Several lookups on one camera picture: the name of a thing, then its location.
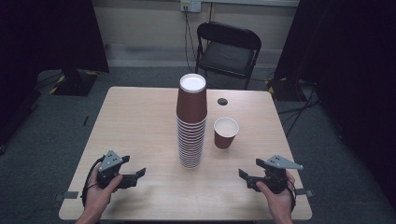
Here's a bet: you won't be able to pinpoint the black curtain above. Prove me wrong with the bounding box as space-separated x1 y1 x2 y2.
274 0 396 213
0 0 110 147

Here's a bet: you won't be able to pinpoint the black power cable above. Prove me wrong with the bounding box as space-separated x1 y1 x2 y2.
184 10 198 75

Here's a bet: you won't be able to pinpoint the grey tape strip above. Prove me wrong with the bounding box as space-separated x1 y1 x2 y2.
295 188 315 198
54 190 79 202

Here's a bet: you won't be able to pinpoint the black stand base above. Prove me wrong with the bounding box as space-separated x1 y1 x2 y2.
49 68 99 97

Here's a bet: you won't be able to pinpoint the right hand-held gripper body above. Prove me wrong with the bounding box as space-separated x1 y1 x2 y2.
247 154 304 194

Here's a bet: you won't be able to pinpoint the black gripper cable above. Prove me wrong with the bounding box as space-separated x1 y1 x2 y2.
287 178 297 213
80 156 106 207

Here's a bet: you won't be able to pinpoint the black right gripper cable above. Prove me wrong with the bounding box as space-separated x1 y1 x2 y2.
287 178 297 213

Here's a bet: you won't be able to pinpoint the person's left hand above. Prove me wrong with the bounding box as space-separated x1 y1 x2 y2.
83 164 124 216

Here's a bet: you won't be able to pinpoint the black folding chair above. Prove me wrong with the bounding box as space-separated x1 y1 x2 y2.
195 21 262 91

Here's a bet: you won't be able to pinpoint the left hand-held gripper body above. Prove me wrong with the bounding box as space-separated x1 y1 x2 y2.
96 149 138 190

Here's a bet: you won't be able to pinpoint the person's right hand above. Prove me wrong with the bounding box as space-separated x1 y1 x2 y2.
255 171 296 218

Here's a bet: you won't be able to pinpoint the white wall socket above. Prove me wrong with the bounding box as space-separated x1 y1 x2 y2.
180 0 202 13

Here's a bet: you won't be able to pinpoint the stack of brown paper cups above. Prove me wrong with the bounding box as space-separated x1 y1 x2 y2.
176 73 208 170

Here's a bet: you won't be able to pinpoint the black floor cables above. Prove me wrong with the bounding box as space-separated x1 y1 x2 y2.
274 78 321 138

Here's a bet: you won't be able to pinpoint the single brown paper cup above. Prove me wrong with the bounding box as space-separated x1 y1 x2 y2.
213 117 240 150

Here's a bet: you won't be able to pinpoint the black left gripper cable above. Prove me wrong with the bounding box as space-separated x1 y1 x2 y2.
80 156 106 207

